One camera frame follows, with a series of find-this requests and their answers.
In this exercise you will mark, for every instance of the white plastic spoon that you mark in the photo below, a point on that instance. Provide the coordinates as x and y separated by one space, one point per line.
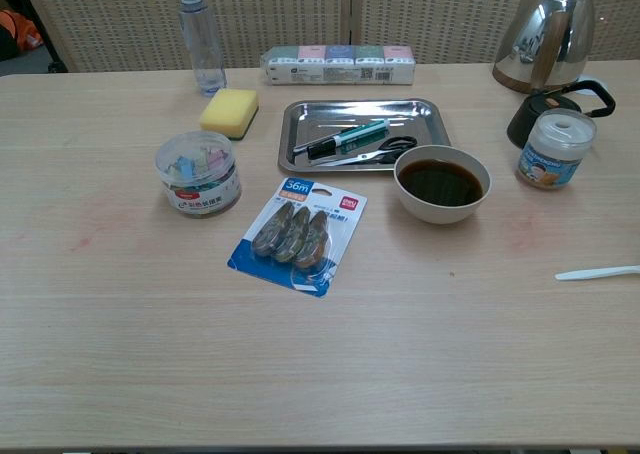
590 273

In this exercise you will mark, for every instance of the black round bowl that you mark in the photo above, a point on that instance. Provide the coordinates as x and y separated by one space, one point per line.
440 209

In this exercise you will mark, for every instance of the slim dark pen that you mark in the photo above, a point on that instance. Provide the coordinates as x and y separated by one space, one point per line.
305 146

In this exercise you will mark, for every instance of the green white marker black cap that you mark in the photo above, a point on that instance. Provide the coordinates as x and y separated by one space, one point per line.
360 134

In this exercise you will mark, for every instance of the stainless steel tray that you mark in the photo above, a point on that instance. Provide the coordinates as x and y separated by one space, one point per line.
360 111

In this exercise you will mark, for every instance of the clear jar of binder clips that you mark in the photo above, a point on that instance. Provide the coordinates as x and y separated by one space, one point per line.
200 194

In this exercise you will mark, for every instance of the yellow sponge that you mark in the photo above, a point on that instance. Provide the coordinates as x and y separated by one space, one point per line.
227 111

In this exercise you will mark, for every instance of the multicolour tissue pack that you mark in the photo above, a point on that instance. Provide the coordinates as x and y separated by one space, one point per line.
340 64

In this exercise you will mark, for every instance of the clear plastic water bottle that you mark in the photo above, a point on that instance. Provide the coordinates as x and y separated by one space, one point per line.
202 39

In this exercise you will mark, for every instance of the small black kettle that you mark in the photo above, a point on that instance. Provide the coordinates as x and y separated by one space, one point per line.
525 119

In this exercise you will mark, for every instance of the clear jar with white lid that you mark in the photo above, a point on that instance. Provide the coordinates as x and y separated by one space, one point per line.
555 149

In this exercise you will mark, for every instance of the wooden rattan folding screen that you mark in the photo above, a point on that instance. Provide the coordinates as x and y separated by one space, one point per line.
125 19

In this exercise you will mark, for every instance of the shiny steel gooseneck kettle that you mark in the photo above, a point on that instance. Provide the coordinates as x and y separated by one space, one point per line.
545 39

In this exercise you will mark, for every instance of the orange object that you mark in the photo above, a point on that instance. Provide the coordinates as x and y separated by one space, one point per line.
20 29

